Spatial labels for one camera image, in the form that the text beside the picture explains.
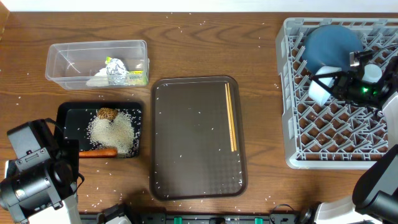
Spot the light blue bowl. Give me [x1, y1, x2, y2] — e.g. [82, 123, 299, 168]
[308, 66, 341, 106]

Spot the light blue plastic cup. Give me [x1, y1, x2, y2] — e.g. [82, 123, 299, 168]
[362, 64, 382, 83]

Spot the dark blue plate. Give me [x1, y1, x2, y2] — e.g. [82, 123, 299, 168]
[302, 25, 363, 74]

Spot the yellow green snack wrapper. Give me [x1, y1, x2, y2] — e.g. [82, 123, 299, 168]
[120, 66, 147, 86]

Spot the aluminium foil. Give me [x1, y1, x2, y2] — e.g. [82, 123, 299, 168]
[105, 57, 128, 85]

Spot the pile of rice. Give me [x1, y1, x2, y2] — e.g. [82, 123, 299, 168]
[86, 110, 141, 158]

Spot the brown dried mushroom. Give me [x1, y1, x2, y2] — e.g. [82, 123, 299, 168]
[96, 108, 118, 121]

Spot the white napkin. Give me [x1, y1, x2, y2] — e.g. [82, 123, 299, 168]
[86, 68, 109, 87]

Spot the orange carrot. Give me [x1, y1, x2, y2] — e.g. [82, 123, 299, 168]
[79, 148, 118, 158]

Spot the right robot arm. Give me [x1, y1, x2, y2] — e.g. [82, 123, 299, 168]
[297, 57, 397, 223]

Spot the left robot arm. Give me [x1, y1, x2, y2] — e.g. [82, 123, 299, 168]
[1, 118, 134, 224]

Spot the grey dishwasher rack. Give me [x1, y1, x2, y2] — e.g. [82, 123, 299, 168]
[275, 17, 397, 169]

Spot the black waste tray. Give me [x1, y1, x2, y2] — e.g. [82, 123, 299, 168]
[55, 101, 143, 157]

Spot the dark brown serving tray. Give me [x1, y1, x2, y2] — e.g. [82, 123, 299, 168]
[150, 76, 248, 201]

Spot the clear plastic bin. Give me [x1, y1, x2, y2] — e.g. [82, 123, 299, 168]
[45, 40, 149, 90]

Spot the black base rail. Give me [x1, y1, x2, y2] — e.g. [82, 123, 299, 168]
[79, 212, 299, 224]

